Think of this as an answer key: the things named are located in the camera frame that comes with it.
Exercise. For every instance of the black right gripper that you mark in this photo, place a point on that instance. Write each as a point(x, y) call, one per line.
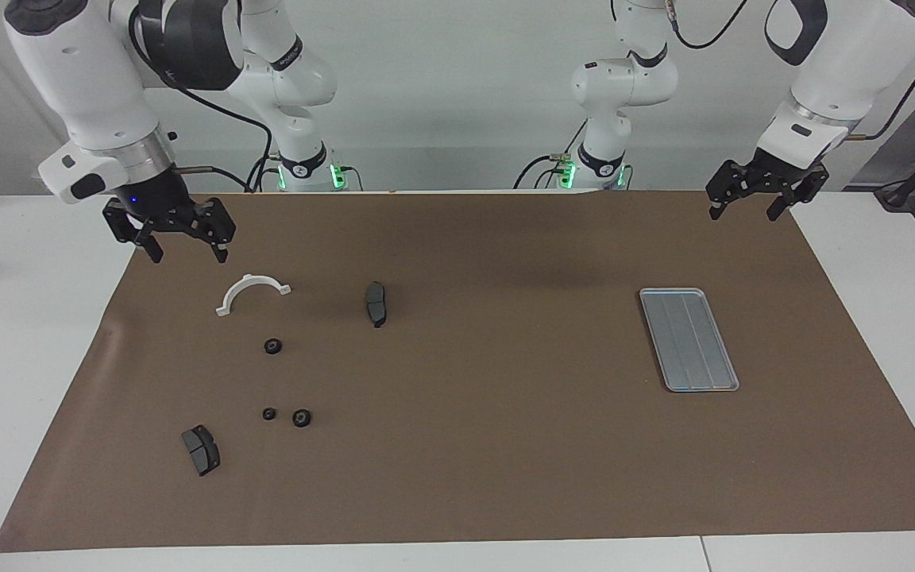
point(164, 206)

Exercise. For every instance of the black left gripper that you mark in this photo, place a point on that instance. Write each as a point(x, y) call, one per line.
point(767, 171)

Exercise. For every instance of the silver metal tray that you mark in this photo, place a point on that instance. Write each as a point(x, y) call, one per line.
point(692, 342)

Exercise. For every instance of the dark grey curved brake pad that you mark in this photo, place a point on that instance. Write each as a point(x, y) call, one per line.
point(376, 302)

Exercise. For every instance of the dark grey split brake pad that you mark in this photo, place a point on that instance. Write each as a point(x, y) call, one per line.
point(202, 451)

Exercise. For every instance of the brown table mat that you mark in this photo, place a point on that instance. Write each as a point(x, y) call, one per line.
point(457, 437)

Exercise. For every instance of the white semicircular bracket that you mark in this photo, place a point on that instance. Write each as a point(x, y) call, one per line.
point(229, 300)

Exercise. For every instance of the white wall socket box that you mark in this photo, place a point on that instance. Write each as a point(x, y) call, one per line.
point(36, 179)

